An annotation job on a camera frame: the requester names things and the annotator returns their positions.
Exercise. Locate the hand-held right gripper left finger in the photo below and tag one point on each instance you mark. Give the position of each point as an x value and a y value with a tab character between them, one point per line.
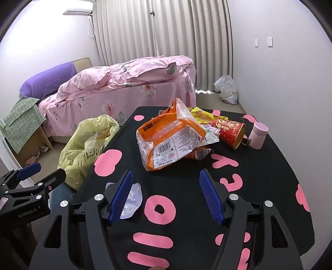
120	198

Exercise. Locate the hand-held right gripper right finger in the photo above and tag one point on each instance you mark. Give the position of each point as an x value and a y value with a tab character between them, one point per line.
211	198

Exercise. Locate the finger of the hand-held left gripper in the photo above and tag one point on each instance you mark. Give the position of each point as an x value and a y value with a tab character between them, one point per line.
53	179
28	170

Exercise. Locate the clear plastic piece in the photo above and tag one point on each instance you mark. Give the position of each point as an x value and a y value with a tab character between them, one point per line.
133	197

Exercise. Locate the yellow plastic bag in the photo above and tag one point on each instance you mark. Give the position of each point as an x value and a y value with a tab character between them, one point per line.
77	145

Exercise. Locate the red snack packet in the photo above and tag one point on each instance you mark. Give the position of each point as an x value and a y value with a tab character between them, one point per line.
201	153

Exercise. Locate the person's blue jeans leg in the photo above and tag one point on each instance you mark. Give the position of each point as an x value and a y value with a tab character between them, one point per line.
59	197

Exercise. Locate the light wooden bedside cabinet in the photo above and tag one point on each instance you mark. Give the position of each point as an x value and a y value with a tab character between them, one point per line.
39	139

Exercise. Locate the green checked cloth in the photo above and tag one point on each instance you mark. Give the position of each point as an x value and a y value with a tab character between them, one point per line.
23	122

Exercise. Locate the red paper cup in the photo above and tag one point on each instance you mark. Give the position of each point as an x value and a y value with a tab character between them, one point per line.
228	129

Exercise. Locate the pink cylinder container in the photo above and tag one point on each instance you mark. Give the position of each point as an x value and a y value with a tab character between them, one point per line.
258	136

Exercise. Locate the orange and clear packaging bag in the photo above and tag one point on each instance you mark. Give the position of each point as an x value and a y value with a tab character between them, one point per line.
166	135

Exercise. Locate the yellow snack packet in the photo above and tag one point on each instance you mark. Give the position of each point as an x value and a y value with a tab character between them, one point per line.
201	114

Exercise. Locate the purple pillow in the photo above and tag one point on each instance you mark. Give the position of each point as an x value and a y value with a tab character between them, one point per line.
46	80

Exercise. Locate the bed with pink floral sheet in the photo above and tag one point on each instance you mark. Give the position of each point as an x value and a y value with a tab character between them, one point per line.
134	100

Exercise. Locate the white plastic bag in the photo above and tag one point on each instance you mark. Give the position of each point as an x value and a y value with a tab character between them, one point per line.
227	88

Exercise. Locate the pink floral duvet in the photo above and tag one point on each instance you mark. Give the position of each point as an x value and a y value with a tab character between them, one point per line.
145	70

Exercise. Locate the white air conditioner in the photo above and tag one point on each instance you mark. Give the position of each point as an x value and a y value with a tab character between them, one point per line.
77	11

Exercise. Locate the thin curtain wand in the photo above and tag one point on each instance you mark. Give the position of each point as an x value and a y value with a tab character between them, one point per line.
155	33

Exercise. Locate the white pleated curtain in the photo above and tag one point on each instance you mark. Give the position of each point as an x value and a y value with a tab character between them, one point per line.
181	31

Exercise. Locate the white wall socket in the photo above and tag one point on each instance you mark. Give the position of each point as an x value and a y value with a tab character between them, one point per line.
270	41
256	42

